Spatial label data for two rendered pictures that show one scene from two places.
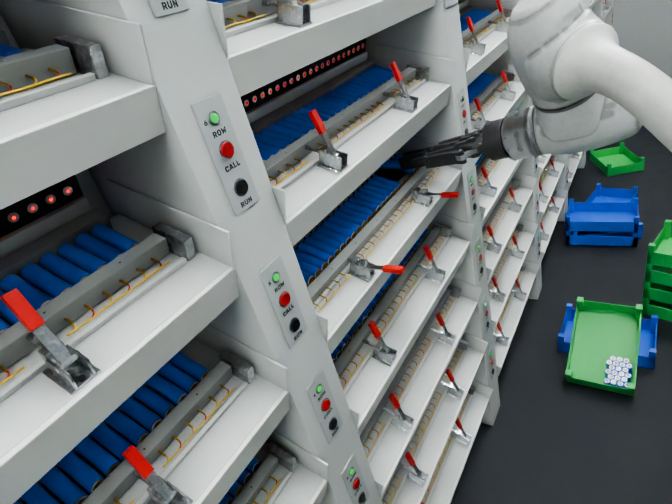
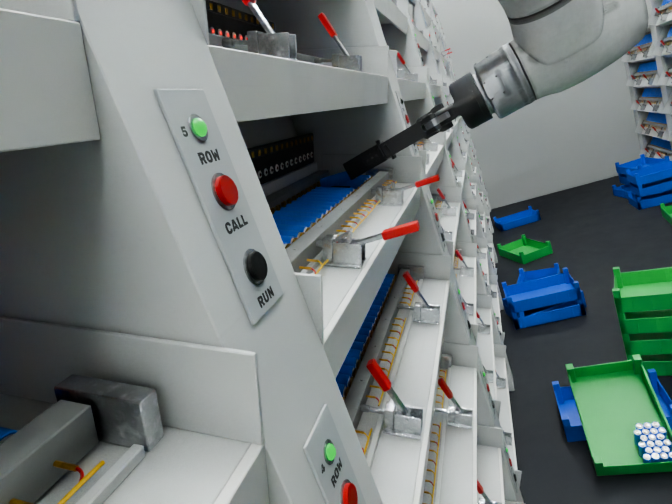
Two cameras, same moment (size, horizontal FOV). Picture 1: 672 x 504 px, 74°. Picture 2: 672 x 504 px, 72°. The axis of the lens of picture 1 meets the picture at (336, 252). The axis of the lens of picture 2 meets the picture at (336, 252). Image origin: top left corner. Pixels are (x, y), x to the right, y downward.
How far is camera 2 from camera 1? 0.40 m
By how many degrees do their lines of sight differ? 24
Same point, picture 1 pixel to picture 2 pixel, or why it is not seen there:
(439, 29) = (362, 14)
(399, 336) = (413, 395)
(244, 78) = not seen: outside the picture
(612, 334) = (621, 400)
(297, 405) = (290, 491)
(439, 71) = (370, 63)
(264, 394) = (196, 465)
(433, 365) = (459, 460)
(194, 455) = not seen: outside the picture
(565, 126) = (564, 33)
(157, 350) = not seen: outside the picture
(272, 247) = (183, 62)
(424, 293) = (422, 338)
